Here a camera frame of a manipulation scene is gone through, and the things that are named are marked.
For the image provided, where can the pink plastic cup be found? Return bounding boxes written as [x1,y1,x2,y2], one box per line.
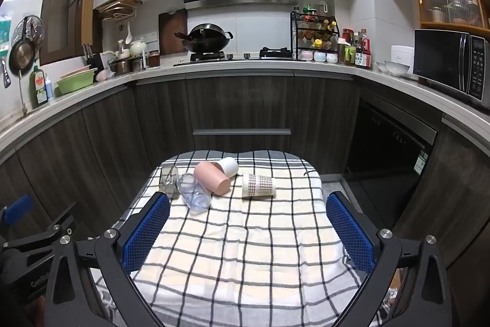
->
[194,161,231,195]

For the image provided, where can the clear glass cup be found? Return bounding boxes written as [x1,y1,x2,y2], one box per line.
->
[159,166,179,200]

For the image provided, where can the clear plastic cup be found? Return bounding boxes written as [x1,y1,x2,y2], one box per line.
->
[178,173,212,214]

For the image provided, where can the white plastic cup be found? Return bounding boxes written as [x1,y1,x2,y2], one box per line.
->
[213,157,239,178]

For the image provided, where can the red patterned paper cup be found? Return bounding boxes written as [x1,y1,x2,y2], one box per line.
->
[242,173,276,198]

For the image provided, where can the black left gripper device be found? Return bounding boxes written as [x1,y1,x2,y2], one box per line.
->
[1,196,112,326]

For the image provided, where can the black dishwasher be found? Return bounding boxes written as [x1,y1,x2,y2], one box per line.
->
[344,95,437,229]

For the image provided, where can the black white checkered cloth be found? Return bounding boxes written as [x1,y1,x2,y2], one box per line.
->
[131,150,365,326]

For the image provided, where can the green dish soap bottle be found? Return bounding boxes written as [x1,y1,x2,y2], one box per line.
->
[29,65,48,108]

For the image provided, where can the green plastic basin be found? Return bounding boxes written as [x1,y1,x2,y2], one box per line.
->
[57,69,96,95]

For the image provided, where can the white ceramic bowl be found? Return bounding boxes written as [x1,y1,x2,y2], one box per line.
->
[385,61,409,76]

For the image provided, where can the black microwave oven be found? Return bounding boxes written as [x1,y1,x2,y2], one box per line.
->
[413,29,489,107]

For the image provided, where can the hanging frying pan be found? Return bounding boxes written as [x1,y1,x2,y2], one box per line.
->
[9,17,36,76]

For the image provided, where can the white teapot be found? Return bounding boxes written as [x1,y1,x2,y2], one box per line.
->
[130,40,147,56]

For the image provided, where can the black spice rack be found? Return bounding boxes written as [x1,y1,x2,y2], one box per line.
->
[290,10,341,61]

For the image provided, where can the black wok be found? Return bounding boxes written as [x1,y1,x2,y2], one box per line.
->
[175,23,233,54]

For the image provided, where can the wooden cutting board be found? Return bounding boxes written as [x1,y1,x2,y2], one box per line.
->
[158,8,188,55]

